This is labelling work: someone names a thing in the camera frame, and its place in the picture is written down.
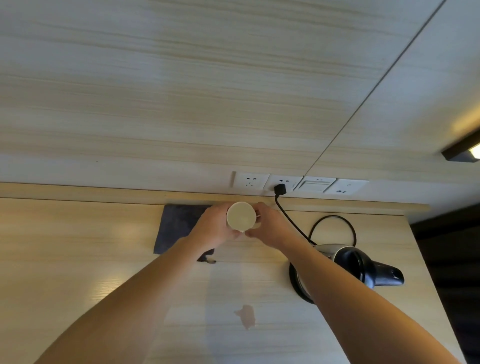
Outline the person's right hand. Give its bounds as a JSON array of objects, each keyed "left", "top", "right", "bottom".
[{"left": 244, "top": 202, "right": 301, "bottom": 251}]

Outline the person's left hand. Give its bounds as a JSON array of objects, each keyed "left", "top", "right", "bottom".
[{"left": 186, "top": 203, "right": 243, "bottom": 251}]

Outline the white ceramic cup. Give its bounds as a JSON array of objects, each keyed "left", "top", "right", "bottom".
[{"left": 226, "top": 202, "right": 262, "bottom": 232}]

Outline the person's left forearm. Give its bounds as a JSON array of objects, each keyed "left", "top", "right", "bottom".
[{"left": 35, "top": 236, "right": 211, "bottom": 364}]

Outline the person's right forearm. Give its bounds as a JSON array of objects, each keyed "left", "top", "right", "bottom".
[{"left": 279, "top": 235, "right": 461, "bottom": 364}]

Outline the dark grey cloth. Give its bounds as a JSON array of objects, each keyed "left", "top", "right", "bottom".
[{"left": 153, "top": 204, "right": 217, "bottom": 265}]

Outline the black kettle base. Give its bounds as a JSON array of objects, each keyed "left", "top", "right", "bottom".
[{"left": 289, "top": 262, "right": 316, "bottom": 305}]

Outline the steel electric kettle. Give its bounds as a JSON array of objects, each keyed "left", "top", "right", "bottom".
[{"left": 294, "top": 244, "right": 405, "bottom": 302}]

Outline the under-shelf light fixture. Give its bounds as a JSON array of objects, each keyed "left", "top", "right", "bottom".
[{"left": 441, "top": 129, "right": 480, "bottom": 163}]

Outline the white wall socket with plug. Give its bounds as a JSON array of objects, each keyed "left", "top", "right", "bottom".
[{"left": 263, "top": 174, "right": 304, "bottom": 193}]

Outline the black kettle power cable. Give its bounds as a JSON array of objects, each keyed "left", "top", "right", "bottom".
[{"left": 275, "top": 194, "right": 357, "bottom": 248}]

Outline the white wall switch panel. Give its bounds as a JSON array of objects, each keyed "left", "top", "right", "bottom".
[{"left": 293, "top": 176, "right": 337, "bottom": 194}]

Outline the white wall usb socket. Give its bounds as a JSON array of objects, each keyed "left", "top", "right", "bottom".
[{"left": 324, "top": 178, "right": 370, "bottom": 196}]

